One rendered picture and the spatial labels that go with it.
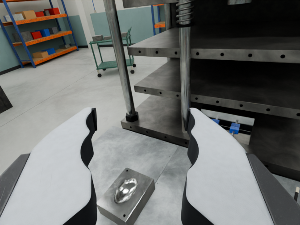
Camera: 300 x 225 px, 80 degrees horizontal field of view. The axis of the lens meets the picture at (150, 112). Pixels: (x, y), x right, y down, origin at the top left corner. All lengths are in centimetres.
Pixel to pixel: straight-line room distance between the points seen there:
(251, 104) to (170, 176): 52
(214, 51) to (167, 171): 61
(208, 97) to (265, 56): 32
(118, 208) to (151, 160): 32
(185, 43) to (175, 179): 63
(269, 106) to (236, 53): 29
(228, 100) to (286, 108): 24
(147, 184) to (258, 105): 64
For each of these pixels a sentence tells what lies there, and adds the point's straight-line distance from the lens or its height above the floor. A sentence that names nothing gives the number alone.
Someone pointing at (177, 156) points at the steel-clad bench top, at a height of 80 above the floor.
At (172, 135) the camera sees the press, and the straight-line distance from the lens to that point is 115.
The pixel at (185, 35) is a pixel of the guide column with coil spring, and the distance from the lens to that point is 91.
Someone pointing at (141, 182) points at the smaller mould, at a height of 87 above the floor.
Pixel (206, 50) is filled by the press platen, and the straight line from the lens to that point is 94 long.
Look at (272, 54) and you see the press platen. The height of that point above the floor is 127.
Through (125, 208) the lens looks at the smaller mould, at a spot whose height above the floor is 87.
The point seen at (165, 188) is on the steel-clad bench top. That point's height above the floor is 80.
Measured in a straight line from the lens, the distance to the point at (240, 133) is 110.
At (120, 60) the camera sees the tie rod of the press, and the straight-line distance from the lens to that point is 113.
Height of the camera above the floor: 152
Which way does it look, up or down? 32 degrees down
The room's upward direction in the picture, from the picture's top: 8 degrees counter-clockwise
